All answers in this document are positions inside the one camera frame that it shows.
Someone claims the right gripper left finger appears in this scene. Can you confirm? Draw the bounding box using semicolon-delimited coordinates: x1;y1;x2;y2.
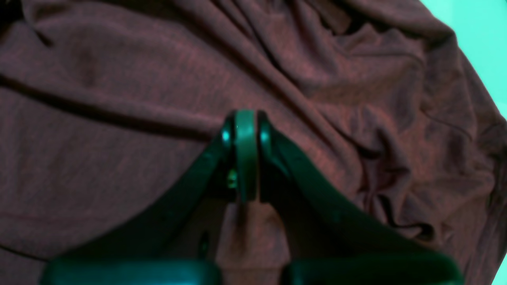
40;110;258;285

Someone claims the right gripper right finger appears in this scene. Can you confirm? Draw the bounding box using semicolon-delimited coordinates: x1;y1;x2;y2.
257;111;464;285

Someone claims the dark red t-shirt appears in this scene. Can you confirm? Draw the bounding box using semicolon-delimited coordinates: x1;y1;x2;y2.
1;0;506;285

